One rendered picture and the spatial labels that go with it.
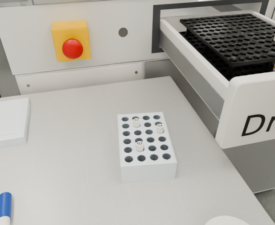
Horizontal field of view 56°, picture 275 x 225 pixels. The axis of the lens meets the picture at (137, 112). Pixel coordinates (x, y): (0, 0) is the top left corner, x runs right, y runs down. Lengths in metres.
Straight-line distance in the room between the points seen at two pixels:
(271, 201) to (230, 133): 1.09
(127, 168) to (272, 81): 0.22
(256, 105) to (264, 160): 0.82
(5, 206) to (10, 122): 0.18
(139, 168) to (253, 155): 0.77
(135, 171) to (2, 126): 0.27
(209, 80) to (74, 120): 0.27
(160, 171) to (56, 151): 0.19
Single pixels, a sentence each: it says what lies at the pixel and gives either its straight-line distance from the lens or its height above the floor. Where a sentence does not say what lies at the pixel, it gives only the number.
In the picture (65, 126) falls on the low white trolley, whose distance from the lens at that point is 0.52.
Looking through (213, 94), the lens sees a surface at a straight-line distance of 0.42.
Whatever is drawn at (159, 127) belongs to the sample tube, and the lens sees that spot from 0.43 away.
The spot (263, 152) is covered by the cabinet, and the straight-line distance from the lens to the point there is 1.14.
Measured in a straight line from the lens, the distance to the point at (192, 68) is 0.48.
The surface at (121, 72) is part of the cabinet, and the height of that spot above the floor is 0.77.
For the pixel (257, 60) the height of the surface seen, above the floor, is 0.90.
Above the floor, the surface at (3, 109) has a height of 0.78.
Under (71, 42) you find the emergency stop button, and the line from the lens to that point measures 0.53.
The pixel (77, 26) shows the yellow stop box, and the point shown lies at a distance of 0.55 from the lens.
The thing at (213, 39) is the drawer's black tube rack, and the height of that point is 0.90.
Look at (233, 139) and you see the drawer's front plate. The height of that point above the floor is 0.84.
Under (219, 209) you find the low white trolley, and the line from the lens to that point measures 0.40.
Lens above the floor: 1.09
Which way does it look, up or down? 38 degrees down
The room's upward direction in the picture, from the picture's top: straight up
